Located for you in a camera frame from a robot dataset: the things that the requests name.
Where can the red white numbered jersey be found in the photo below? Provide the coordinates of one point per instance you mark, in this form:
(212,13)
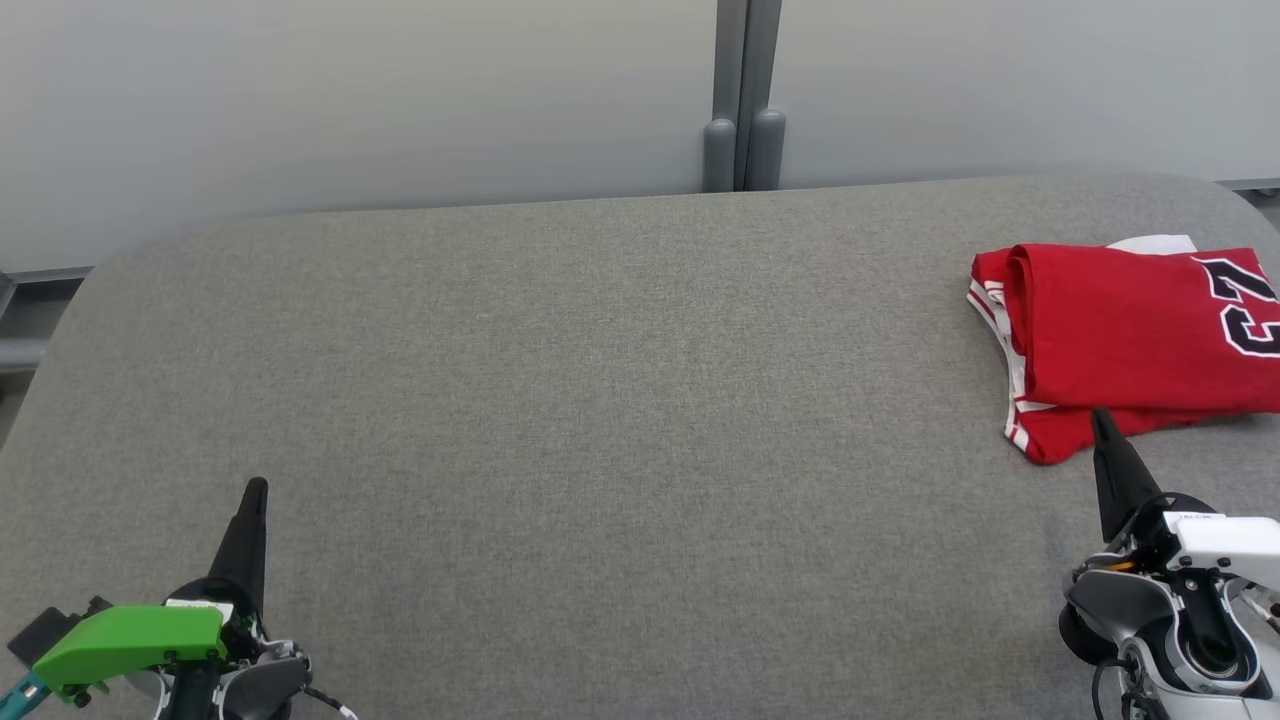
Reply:
(1120,320)

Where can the red shorts white side stripe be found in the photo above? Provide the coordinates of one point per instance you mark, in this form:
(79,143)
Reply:
(1050,440)

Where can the grey metal partition frame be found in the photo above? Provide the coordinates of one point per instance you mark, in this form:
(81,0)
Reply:
(20,355)

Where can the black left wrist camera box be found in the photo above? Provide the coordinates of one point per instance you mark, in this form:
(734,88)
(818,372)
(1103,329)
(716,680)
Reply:
(45,628)

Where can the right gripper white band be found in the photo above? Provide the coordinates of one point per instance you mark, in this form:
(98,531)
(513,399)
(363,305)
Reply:
(1230,545)

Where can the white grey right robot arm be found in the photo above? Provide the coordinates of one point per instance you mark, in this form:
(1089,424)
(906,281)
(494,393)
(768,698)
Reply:
(1120,600)

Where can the grey partition post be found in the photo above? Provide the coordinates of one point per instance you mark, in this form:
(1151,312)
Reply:
(745,100)

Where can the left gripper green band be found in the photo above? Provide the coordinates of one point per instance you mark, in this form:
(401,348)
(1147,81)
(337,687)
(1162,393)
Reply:
(130,640)

